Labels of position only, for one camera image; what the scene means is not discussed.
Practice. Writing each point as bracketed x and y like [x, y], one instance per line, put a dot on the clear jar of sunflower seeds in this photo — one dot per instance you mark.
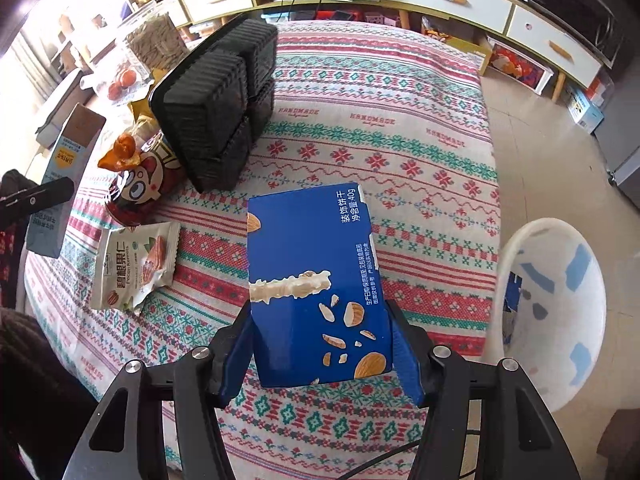
[155, 42]

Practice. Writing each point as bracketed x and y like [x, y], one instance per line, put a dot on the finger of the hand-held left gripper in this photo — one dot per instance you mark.
[45, 195]

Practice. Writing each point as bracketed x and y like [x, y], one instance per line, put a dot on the dark patterned cloth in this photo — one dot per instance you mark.
[9, 265]

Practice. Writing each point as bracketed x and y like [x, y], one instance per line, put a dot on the cartoon print snack can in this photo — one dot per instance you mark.
[135, 190]

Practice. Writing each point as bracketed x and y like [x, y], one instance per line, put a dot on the bag of oranges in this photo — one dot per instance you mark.
[122, 82]

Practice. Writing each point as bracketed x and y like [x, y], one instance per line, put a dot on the black microwave oven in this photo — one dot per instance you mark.
[575, 5]

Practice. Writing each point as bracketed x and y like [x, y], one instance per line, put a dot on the yellow cardboard box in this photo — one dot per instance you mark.
[472, 55]

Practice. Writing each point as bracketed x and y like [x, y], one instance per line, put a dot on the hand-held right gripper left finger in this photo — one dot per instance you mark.
[235, 360]

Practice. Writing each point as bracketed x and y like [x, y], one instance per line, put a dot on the patterned tablecloth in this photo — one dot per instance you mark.
[350, 160]

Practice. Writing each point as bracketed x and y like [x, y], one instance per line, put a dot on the blue and white box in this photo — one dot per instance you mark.
[585, 107]

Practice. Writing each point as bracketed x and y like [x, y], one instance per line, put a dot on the black plastic tray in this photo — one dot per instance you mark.
[210, 90]

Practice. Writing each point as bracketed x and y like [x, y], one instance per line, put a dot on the white pecan snack packet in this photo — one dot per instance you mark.
[135, 265]

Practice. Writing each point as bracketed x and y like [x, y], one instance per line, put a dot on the white plastic bin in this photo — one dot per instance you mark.
[550, 320]

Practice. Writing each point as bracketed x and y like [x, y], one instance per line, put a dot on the red orange toy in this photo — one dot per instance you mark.
[436, 30]

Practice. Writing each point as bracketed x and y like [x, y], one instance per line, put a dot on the orange snack wrapper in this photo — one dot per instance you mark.
[120, 152]

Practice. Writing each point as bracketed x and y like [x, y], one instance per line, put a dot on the light blue open carton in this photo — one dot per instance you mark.
[60, 170]

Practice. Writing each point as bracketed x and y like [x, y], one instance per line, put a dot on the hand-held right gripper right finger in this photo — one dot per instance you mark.
[405, 365]

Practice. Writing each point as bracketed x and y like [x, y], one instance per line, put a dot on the blue biscuit box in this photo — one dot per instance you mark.
[310, 260]

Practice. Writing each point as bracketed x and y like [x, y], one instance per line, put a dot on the white printed storage box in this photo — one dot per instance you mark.
[520, 67]

